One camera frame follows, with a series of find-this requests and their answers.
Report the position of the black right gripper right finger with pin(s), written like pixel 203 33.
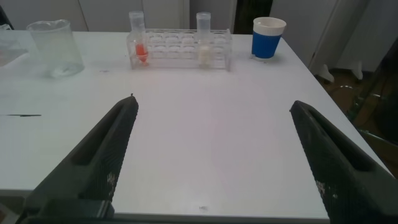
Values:
pixel 342 168

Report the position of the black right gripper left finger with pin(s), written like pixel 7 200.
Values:
pixel 93 161

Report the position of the test tube with red pigment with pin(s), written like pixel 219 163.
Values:
pixel 141 51

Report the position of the clear plastic beaker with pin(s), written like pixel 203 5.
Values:
pixel 59 46

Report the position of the clear acrylic test tube rack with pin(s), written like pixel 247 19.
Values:
pixel 9 46
pixel 180 46

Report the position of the test tube with cream pigment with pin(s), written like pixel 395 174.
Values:
pixel 204 54

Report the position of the blue and white cup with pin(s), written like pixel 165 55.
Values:
pixel 264 45

